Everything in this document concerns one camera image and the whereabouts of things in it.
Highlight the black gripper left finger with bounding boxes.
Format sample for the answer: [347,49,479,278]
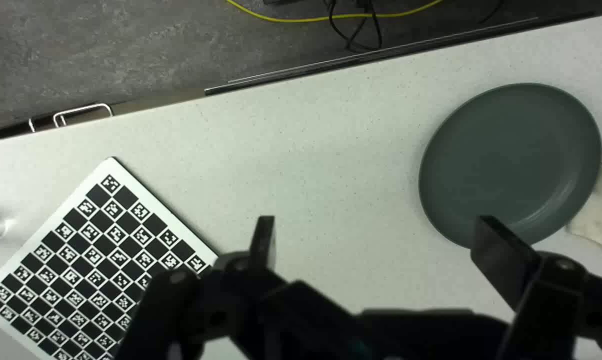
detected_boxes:
[246,214,276,282]

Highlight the black white checkerboard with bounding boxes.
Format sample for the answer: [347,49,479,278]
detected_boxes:
[0,155,220,360]

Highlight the metal bracket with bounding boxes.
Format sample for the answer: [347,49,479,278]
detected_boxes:
[49,101,113,130]

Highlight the yellow cable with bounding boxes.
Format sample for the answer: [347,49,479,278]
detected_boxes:
[226,0,444,26]

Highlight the dark green round plate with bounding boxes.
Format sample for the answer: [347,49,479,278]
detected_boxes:
[417,81,602,247]

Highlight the thin black cables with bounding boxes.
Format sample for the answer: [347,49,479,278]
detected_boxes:
[324,0,385,52]

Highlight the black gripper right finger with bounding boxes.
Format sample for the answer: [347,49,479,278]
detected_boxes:
[470,214,543,312]

